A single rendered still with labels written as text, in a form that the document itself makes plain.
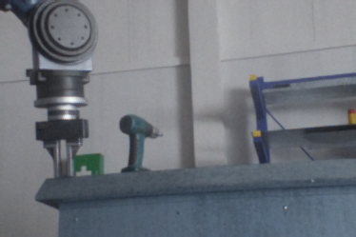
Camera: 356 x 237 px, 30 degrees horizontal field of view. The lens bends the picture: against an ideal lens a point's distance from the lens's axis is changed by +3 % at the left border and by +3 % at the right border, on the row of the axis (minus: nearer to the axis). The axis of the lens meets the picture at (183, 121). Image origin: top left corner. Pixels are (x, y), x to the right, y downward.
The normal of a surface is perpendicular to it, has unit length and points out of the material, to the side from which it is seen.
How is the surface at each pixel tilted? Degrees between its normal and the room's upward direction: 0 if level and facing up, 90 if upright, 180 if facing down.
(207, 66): 90
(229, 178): 67
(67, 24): 99
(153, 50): 90
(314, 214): 90
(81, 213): 90
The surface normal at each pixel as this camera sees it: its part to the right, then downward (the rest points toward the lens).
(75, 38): 0.45, -0.11
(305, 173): -0.14, -0.61
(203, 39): -0.19, -0.26
